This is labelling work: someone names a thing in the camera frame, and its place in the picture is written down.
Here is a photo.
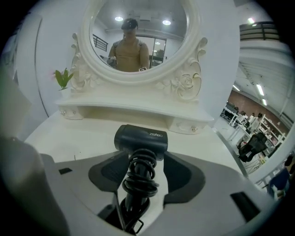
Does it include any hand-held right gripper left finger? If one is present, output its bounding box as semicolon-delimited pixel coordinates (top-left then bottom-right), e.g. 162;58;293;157
40;151;130;236

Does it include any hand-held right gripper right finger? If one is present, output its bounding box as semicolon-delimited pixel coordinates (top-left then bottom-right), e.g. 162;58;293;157
142;151;277;236

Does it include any white dressing table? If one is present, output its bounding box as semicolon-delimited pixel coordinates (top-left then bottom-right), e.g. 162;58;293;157
24;0;251;179

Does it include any black hair dryer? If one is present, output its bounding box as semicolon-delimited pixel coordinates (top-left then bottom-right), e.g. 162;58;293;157
113;124;171;235

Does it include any black office chair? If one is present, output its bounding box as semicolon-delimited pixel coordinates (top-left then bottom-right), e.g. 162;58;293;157
238;133;271;163

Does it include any blue cloth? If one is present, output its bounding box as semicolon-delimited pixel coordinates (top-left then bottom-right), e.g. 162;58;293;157
266;166;291;200

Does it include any white office desk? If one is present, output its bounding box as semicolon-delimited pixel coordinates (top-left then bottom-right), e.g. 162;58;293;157
220;106;252;142

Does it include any white shelving rack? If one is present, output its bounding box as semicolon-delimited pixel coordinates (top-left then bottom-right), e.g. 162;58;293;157
260;114;291;148

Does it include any small pink flower plant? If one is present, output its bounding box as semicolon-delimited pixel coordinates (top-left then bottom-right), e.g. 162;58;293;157
49;67;75;100

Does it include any oval white framed mirror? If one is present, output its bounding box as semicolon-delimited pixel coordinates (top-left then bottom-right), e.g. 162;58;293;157
70;0;209;102

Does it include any black metal railing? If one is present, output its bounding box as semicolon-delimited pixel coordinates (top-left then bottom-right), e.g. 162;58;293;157
239;22;281;42

